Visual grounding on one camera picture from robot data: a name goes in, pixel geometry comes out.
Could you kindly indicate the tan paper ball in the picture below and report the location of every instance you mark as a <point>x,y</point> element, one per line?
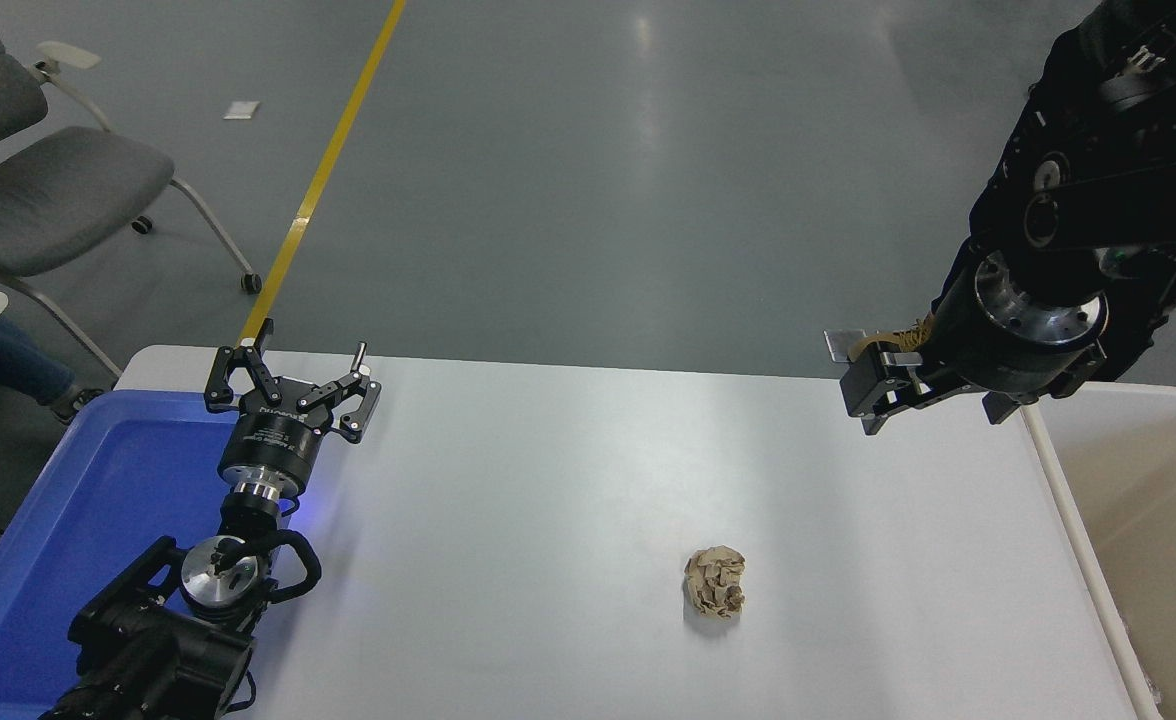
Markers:
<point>716,583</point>

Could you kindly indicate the grey padded chair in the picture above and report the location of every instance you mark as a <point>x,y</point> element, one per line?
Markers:
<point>48,200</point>

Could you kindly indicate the silver floor plate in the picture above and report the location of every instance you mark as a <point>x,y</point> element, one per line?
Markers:
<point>841,340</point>

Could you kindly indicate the large pale bin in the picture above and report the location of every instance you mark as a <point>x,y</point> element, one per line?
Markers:
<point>1148,520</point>

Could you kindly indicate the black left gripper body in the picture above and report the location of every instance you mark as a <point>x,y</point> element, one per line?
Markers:
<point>273,440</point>

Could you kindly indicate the blue plastic tray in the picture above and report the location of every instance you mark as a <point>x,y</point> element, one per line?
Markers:
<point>98,500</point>

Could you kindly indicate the person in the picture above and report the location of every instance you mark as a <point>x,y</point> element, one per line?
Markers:
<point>8,360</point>

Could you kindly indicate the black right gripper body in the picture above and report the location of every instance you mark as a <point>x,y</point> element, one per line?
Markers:
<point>960,335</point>

